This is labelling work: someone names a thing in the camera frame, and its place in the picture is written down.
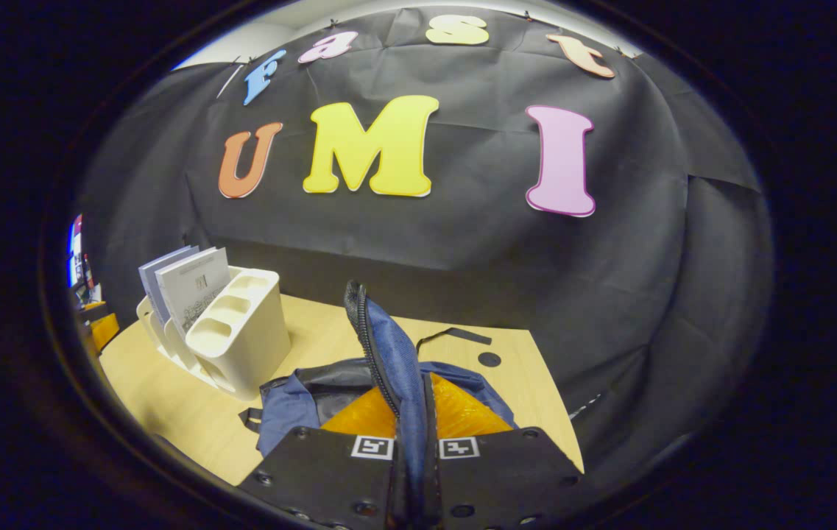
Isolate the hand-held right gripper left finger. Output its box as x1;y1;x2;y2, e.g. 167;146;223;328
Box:
238;383;398;530

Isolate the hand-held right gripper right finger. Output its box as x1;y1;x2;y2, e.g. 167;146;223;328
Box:
429;373;585;530

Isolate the white cover book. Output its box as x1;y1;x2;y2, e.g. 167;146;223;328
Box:
155;247;231;341

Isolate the white plastic bookshelf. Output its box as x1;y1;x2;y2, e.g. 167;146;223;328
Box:
136;267;292;402

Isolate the blue schoolbag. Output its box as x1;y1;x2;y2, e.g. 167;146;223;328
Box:
240;280;518;530

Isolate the computer monitor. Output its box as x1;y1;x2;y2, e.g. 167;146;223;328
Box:
68;213;95;295

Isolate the black backdrop cloth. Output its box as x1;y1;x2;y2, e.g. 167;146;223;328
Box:
76;7;776;501

